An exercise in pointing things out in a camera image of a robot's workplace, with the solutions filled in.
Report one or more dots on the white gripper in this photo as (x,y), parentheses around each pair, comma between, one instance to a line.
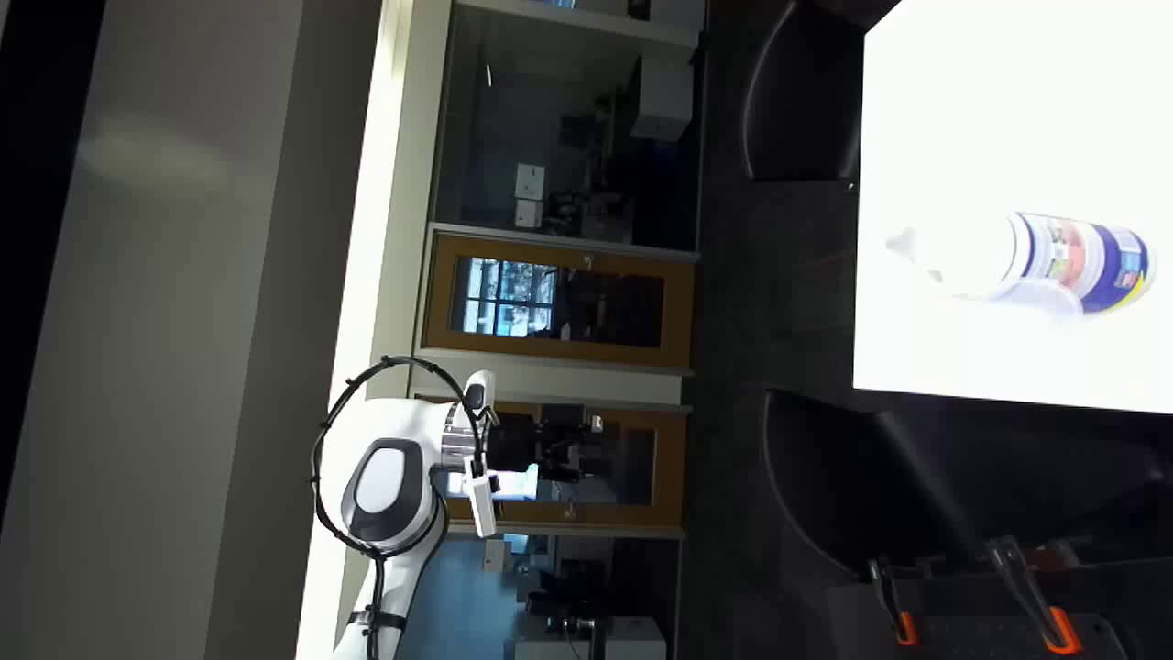
(484,486)

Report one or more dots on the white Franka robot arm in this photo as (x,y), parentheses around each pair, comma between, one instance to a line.
(399,488)

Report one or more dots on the plastic bottle with blue label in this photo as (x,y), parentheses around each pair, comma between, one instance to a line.
(1085,260)

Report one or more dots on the black chair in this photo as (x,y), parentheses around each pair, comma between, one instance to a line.
(857,488)
(799,93)

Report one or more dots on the black clamp with orange tip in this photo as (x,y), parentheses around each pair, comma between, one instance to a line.
(1040,598)
(900,605)

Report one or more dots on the white wall socket plate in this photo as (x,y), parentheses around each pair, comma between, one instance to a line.
(528,196)

